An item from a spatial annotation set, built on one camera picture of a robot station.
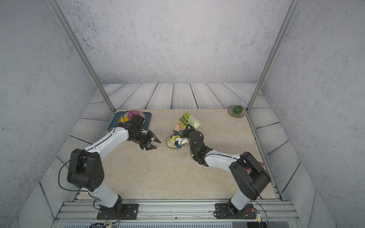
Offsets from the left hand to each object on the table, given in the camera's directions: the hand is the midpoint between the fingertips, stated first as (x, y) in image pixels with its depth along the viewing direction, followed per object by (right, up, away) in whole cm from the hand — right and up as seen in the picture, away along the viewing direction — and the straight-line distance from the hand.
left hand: (161, 143), depth 84 cm
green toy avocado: (+56, +22, +32) cm, 68 cm away
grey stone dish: (+51, +21, +34) cm, 65 cm away
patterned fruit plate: (-34, +18, +30) cm, 49 cm away
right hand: (+18, +13, -1) cm, 22 cm away
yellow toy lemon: (-31, +14, +24) cm, 41 cm away
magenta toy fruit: (-29, +19, +27) cm, 43 cm away
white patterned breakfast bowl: (+3, -2, +11) cm, 12 cm away
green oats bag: (+14, +14, +2) cm, 20 cm away
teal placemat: (-44, +17, +33) cm, 58 cm away
